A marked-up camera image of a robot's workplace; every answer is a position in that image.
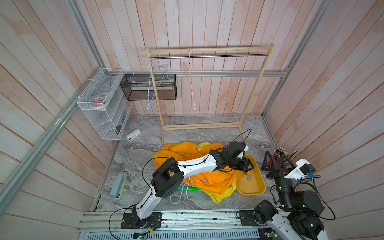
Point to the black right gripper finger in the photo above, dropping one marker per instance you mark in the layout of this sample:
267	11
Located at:
268	161
285	164

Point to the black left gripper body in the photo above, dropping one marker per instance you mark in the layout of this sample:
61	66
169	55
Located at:
240	164

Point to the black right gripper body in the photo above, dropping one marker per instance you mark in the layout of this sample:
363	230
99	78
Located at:
278	175

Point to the orange shorts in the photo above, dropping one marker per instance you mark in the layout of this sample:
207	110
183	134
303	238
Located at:
216	182

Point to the yellow shorts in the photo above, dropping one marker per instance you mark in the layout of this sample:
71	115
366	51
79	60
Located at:
217	198

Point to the pink wire hanger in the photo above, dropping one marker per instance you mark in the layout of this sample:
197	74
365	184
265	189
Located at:
187	70

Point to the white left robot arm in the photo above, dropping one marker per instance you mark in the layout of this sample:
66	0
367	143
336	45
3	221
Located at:
171	173

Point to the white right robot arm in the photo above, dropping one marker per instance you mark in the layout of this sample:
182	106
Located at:
296	215

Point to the red pen cup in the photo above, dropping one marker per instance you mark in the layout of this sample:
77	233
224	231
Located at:
277	152

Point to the yellow plastic tray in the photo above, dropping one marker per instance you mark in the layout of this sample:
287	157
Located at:
256	186

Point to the green plastic basket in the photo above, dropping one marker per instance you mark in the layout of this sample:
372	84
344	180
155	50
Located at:
189	188

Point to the small white device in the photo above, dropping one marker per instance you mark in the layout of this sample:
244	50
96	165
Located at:
133	134

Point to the grey blue sponge block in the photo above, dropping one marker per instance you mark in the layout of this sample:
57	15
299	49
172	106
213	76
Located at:
118	186

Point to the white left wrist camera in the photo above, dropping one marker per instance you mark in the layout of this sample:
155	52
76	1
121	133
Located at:
244	148

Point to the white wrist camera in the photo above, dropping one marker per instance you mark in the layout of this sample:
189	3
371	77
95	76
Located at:
303	169
244	148

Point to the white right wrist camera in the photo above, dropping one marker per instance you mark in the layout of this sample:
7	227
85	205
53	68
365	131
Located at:
303	169

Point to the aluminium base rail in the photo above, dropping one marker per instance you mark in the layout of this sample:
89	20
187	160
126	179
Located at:
227	224

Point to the black mesh wall basket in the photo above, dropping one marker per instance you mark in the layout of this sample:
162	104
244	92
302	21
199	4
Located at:
139	87

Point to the white wire mesh shelf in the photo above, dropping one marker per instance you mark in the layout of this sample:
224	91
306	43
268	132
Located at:
108	122

